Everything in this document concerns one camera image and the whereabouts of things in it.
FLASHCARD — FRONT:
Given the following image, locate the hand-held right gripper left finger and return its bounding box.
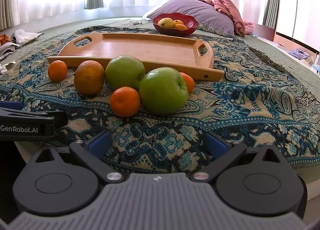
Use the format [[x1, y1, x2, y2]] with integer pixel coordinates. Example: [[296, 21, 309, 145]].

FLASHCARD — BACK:
[[27, 130, 125, 184]]

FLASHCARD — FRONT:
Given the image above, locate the wooden tray with handles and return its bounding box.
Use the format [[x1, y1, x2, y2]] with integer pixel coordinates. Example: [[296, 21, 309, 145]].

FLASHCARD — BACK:
[[47, 32, 225, 82]]

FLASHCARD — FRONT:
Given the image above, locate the crumpled white paper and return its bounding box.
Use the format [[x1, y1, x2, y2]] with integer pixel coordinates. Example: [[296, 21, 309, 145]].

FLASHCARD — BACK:
[[0, 42, 22, 58]]

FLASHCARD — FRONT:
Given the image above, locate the floral patterned pillow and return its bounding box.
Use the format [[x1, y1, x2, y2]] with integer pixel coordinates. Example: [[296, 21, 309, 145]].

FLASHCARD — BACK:
[[197, 22, 237, 39]]

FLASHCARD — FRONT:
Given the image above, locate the white plastic bag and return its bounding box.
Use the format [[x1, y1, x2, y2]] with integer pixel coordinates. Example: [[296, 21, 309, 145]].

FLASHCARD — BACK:
[[12, 29, 44, 46]]

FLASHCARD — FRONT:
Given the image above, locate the white wardrobe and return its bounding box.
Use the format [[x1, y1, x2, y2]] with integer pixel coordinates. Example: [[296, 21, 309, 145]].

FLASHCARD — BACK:
[[274, 0, 320, 53]]

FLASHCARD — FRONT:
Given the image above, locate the green apple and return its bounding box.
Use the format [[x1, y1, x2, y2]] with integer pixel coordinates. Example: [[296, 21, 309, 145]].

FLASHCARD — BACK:
[[139, 67, 189, 116], [105, 55, 146, 92]]

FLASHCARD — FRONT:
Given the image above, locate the white pillow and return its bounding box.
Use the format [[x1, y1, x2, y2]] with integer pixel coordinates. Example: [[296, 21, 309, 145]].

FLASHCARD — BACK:
[[141, 8, 160, 19]]

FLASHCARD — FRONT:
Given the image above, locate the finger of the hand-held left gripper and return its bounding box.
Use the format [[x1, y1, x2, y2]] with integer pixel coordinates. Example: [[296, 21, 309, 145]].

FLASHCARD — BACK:
[[0, 101, 23, 111], [0, 107, 68, 127]]

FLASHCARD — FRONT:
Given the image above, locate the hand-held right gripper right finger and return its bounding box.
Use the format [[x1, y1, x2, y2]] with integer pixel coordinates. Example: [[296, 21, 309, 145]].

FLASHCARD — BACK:
[[189, 131, 293, 183]]

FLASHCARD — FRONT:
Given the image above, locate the green quilted bedspread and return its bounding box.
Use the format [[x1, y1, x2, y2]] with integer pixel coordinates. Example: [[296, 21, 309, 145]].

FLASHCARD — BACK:
[[0, 15, 320, 101]]

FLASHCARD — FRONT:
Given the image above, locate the lilac cloth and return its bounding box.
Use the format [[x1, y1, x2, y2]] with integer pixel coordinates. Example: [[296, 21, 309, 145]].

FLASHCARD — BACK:
[[287, 48, 310, 60]]

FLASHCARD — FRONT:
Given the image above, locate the blue paisley blanket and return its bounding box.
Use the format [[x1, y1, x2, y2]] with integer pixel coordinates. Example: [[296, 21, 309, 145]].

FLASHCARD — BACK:
[[0, 26, 320, 171]]

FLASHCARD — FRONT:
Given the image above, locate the pink cloth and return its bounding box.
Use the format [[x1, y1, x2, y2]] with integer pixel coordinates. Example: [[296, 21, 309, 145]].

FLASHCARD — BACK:
[[244, 20, 255, 34]]

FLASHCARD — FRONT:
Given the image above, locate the yellow pear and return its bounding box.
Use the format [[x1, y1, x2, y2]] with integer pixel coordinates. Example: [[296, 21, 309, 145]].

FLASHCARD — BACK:
[[157, 18, 175, 29]]

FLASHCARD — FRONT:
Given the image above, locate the white and blue device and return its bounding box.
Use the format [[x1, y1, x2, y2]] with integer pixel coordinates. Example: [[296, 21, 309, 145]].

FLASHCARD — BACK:
[[311, 53, 320, 74]]

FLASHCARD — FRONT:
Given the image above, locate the pink quilt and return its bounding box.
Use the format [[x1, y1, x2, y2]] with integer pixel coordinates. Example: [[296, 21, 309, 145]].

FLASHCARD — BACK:
[[209, 0, 247, 38]]

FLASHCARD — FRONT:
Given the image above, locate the large orange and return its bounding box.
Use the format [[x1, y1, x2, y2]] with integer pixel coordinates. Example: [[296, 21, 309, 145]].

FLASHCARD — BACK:
[[74, 60, 105, 96]]

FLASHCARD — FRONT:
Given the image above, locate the red ribbed bowl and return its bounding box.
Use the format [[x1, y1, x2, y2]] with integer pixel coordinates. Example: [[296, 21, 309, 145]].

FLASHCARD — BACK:
[[152, 12, 199, 37]]

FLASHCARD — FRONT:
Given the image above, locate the grey pillow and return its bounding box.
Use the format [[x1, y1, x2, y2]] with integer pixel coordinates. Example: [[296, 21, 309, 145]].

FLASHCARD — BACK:
[[147, 0, 237, 36]]

